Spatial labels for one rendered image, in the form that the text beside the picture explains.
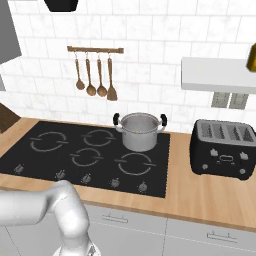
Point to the black hob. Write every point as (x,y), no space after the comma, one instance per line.
(83,156)

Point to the wooden utensil rail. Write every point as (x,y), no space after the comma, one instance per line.
(95,50)

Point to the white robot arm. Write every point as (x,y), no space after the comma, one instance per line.
(66,210)

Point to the white wall shelf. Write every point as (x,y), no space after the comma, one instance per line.
(218,75)

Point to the hob knob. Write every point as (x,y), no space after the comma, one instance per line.
(143,186)

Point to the black extractor hood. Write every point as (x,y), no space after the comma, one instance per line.
(61,5)

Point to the grey cupboard door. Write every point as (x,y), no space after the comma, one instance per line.
(30,240)

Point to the grey wall socket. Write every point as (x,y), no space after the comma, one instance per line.
(238,101)
(220,99)

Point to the grey wall cupboard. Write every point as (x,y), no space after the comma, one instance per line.
(8,33)

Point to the grey drawer front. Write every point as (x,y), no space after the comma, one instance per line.
(126,218)
(213,236)

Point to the small wooden spoon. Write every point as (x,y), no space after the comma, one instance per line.
(79,75)

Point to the wooden spatula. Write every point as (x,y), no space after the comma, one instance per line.
(111,83)

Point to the black toaster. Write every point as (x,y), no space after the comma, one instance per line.
(223,150)

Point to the yellow bottle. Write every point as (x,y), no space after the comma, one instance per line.
(252,58)

